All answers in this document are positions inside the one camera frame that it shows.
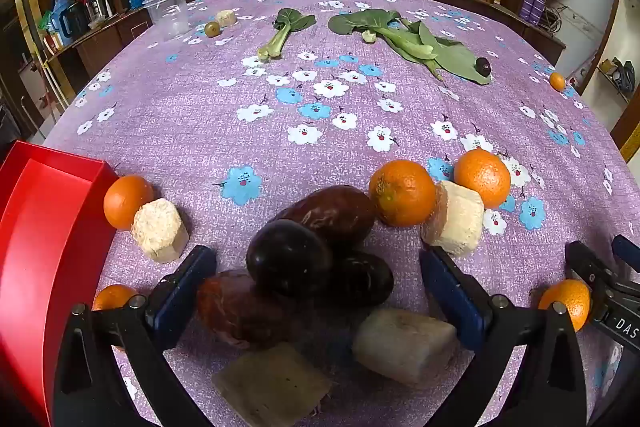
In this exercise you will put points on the small green fruit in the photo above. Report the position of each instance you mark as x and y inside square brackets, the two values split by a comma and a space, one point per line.
[212, 30]

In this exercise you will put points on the blue jug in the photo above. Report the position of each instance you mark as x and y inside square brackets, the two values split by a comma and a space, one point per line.
[57, 14]

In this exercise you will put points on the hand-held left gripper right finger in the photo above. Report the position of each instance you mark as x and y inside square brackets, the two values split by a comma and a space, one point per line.
[450, 297]

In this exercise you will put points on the black kettle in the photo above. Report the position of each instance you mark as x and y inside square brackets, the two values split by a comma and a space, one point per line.
[76, 21]

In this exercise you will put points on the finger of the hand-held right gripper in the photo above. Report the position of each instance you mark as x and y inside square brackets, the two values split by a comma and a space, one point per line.
[627, 251]
[595, 274]

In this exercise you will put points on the red tray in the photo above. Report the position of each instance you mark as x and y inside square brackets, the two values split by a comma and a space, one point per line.
[45, 232]

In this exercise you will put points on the large green leaf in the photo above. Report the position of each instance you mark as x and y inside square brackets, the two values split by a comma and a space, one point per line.
[450, 57]

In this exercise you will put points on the small dark fruit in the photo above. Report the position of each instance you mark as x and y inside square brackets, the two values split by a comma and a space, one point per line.
[482, 66]

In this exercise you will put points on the small orange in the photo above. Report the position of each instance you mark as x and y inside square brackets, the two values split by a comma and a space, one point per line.
[557, 81]

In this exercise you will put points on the pale sugarcane piece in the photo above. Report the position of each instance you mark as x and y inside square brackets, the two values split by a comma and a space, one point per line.
[160, 229]
[405, 347]
[455, 222]

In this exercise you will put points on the purple spray can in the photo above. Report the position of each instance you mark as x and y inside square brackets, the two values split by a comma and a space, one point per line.
[527, 6]
[539, 8]

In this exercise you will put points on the small bok choy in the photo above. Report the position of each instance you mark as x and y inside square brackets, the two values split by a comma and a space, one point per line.
[287, 24]

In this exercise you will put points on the clear plastic cup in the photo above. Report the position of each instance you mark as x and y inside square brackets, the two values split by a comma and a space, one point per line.
[167, 12]

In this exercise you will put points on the dark passion fruit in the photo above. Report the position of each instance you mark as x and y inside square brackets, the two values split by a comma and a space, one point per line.
[287, 257]
[365, 279]

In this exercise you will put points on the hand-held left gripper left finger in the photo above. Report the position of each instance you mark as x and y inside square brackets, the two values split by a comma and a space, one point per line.
[186, 284]

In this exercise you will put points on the square tan sugarcane piece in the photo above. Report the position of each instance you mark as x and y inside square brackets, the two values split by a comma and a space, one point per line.
[270, 387]

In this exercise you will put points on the small pale cake far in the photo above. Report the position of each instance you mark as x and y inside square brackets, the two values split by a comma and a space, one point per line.
[226, 18]

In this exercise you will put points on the red date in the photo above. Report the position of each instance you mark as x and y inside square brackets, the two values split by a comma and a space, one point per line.
[235, 312]
[340, 212]

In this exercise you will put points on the purple floral tablecloth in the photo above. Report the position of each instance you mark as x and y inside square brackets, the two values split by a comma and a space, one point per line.
[200, 132]

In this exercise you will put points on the wooden side cabinet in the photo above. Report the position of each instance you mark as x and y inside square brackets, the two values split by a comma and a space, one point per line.
[107, 39]

